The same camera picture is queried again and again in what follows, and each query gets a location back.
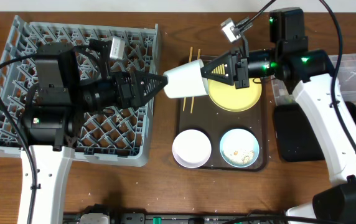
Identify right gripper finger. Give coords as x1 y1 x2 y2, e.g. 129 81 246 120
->
200 63 234 85
202 51 233 70

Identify yellow round plate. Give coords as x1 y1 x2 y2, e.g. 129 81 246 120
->
208 78 262 112

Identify wooden chopstick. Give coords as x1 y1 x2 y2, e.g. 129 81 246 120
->
182 47 193 111
190 49 201 114

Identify white paper cup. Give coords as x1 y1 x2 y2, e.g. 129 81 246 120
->
163 59 208 98

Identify light blue bowl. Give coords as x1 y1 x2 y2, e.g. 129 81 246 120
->
219 128 260 168

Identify rice food scraps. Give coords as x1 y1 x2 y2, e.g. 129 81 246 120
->
223 149 255 166

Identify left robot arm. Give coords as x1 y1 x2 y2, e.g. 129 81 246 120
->
18 40 167 223

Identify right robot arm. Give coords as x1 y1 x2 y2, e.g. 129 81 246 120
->
200 7 356 223

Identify dark brown serving tray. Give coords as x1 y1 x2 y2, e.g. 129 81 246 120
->
177 84 268 172

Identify grey plastic dish rack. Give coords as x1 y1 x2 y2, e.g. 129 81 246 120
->
0 16 161 167

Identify white round bowl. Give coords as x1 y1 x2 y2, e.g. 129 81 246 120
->
172 129 212 169

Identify black rectangular tray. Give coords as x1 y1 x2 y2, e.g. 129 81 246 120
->
273 101 356 162

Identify clear plastic bin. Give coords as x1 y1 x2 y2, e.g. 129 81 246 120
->
271 54 356 106

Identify left black cable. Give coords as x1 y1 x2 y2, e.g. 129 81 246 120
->
0 52 42 224

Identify black cable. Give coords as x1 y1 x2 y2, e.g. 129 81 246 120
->
243 0 356 184
0 52 42 224

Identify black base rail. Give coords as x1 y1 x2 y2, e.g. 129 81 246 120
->
62 212 291 224

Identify right black cable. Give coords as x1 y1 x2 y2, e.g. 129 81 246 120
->
243 0 356 184

